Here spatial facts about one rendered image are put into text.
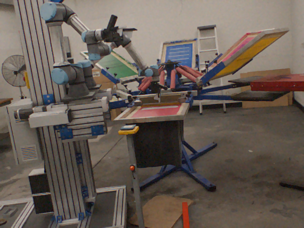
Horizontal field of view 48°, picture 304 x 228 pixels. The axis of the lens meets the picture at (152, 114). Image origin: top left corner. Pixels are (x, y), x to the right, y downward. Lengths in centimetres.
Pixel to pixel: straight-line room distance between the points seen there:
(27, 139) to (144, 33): 511
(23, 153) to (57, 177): 33
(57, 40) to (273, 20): 559
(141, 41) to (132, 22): 45
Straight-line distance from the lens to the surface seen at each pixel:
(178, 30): 735
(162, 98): 326
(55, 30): 237
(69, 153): 278
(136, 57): 304
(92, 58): 223
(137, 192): 273
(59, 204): 297
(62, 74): 233
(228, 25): 730
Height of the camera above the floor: 158
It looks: 12 degrees down
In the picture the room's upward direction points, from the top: 7 degrees counter-clockwise
